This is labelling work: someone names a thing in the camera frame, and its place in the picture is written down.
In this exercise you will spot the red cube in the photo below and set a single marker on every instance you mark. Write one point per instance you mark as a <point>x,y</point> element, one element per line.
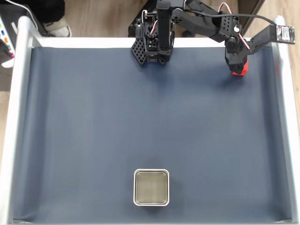
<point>245,69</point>

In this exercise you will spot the square metal container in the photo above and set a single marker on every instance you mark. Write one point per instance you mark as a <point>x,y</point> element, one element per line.
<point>151,187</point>

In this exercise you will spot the dark cabinet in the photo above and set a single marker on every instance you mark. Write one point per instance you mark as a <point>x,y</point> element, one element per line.
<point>254,7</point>

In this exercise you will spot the black office chair base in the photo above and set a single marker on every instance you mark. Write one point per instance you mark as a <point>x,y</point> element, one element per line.
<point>188,34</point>

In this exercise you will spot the dark blue mat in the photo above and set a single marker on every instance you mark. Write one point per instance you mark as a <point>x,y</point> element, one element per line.
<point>93,117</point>

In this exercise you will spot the person's shoe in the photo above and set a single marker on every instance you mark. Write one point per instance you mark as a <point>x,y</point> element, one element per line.
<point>58,29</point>

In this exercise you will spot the person's leg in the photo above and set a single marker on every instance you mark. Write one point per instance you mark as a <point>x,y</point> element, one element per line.
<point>47,9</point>

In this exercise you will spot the white device with coloured buttons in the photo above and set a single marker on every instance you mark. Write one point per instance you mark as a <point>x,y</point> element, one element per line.
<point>4,54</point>

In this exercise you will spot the black gripper camera with mount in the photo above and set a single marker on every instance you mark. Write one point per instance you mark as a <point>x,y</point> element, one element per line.
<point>262,37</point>

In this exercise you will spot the white tray frame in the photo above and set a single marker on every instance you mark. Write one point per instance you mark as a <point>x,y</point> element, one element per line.
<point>20,70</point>

